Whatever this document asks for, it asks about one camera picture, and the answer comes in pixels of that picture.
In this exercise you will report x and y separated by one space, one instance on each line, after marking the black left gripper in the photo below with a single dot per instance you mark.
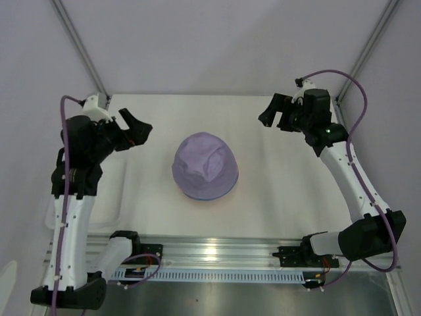
138 131

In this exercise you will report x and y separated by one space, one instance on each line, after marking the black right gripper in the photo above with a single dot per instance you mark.
278 103

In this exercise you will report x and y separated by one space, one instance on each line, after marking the lavender bucket hat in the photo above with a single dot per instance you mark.
200 158

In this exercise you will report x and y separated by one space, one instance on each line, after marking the blue bucket hat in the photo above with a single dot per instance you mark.
215 189

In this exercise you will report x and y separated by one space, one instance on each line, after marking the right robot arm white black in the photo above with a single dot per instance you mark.
375 228

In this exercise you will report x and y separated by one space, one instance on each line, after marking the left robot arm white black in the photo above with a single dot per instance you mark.
70 283

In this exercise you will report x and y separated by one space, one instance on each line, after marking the white plastic basket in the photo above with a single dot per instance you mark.
106 212

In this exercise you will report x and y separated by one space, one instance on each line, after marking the left aluminium frame post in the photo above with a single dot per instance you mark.
78 45

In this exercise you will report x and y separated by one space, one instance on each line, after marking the aluminium frame post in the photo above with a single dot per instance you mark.
381 25
78 45

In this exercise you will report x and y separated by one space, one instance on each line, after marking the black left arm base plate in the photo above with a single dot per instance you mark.
147 249

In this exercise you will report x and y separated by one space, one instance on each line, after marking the aluminium mounting rail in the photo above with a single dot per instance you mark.
209 253

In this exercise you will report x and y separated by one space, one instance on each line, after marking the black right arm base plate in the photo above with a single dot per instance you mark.
295 256

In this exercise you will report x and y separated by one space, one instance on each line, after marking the right aluminium frame post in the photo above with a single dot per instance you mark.
381 25

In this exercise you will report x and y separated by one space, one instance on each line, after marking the slotted grey cable duct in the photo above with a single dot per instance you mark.
209 275

